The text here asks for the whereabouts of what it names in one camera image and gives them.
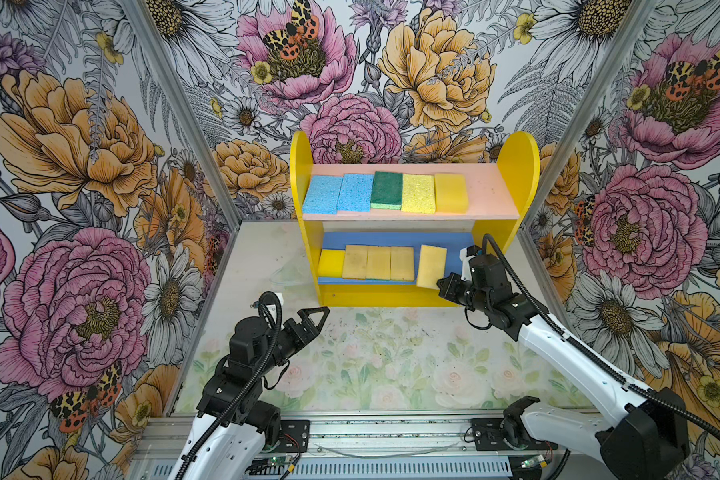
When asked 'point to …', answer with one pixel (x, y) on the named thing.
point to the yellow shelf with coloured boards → (385, 235)
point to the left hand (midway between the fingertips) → (322, 327)
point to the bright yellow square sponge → (331, 263)
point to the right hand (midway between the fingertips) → (437, 291)
